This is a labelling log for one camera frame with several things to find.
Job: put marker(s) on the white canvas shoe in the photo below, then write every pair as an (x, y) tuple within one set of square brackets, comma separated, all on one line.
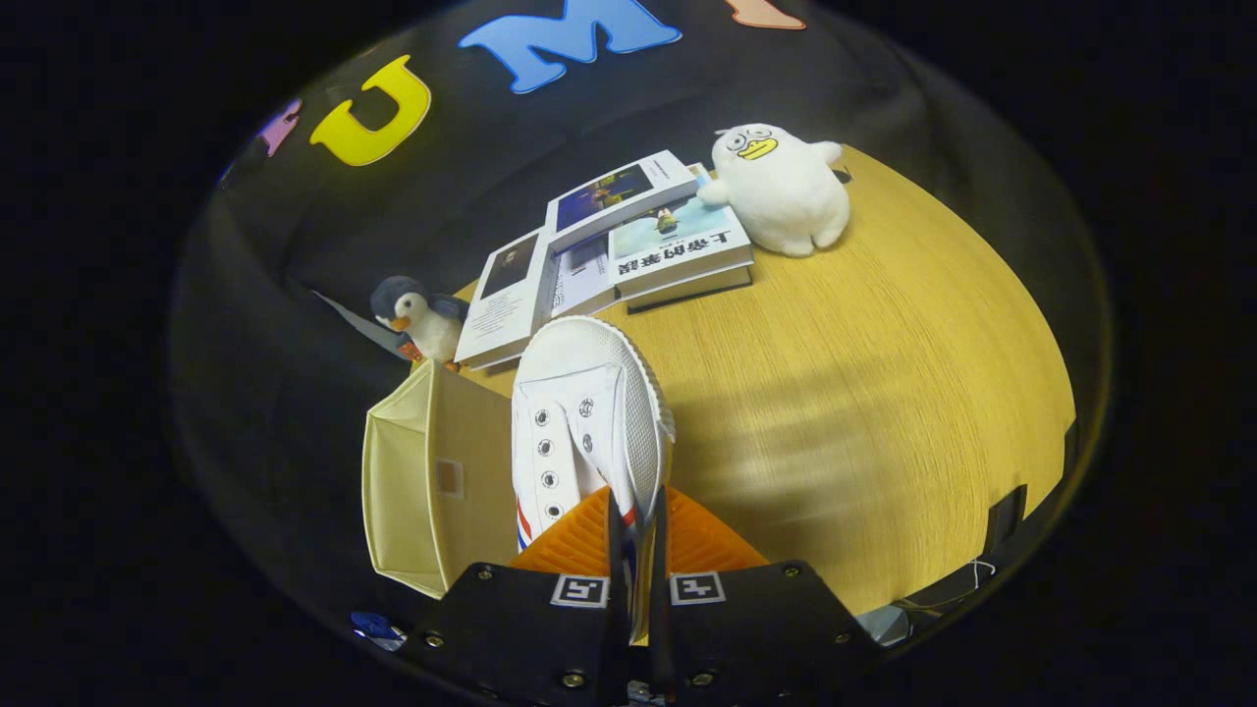
[(589, 393)]

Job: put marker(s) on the thick white-edged book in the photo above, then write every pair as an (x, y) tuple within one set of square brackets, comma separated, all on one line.
[(692, 288)]

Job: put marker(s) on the grey penguin plush toy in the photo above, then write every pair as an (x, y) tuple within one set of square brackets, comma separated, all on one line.
[(420, 322)]

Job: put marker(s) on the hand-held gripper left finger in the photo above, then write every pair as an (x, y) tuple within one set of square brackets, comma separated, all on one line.
[(617, 550)]

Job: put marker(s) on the book with blue night cover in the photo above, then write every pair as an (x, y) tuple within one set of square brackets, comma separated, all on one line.
[(614, 198)]

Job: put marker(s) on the thin white book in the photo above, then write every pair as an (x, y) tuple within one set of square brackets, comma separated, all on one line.
[(581, 277)]

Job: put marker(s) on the white book with portrait cover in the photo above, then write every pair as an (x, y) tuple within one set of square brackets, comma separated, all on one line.
[(506, 297)]

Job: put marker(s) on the white duck plush toy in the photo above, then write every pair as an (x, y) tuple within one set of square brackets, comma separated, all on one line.
[(781, 189)]

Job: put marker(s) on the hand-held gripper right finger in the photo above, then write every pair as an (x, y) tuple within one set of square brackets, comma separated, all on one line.
[(660, 589)]

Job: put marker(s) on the beige fabric storage box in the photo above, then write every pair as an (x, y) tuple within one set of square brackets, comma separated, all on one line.
[(471, 471)]

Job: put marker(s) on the black backdrop cloth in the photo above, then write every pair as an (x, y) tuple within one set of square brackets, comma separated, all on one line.
[(471, 147)]

